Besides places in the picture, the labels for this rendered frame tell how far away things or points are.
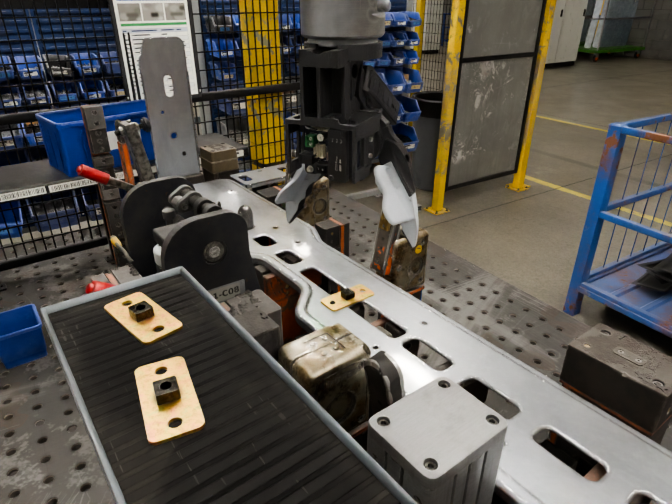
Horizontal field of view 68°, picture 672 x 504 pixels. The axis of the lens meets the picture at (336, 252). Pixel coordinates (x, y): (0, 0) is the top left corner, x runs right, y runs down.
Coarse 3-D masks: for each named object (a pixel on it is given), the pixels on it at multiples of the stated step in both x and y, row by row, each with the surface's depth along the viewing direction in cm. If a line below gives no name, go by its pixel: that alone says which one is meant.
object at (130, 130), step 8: (128, 120) 95; (144, 120) 94; (120, 128) 93; (128, 128) 92; (136, 128) 93; (144, 128) 95; (128, 136) 93; (136, 136) 94; (128, 144) 95; (136, 144) 94; (136, 152) 95; (144, 152) 96; (136, 160) 96; (144, 160) 96; (136, 168) 98; (144, 168) 97; (144, 176) 97; (152, 176) 98
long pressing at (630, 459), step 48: (240, 192) 121; (288, 240) 97; (384, 288) 81; (384, 336) 70; (432, 336) 70; (528, 384) 61; (528, 432) 55; (576, 432) 55; (624, 432) 55; (528, 480) 49; (576, 480) 49; (624, 480) 49
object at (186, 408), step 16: (144, 368) 39; (160, 368) 40; (176, 368) 39; (144, 384) 38; (160, 384) 37; (176, 384) 37; (192, 384) 38; (144, 400) 36; (160, 400) 36; (176, 400) 36; (192, 400) 36; (144, 416) 35; (160, 416) 35; (176, 416) 35; (192, 416) 35; (160, 432) 34; (176, 432) 34; (192, 432) 34
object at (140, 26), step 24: (120, 0) 133; (144, 0) 136; (168, 0) 140; (120, 24) 135; (144, 24) 138; (168, 24) 142; (192, 24) 146; (120, 48) 137; (192, 48) 149; (192, 72) 151; (192, 96) 154
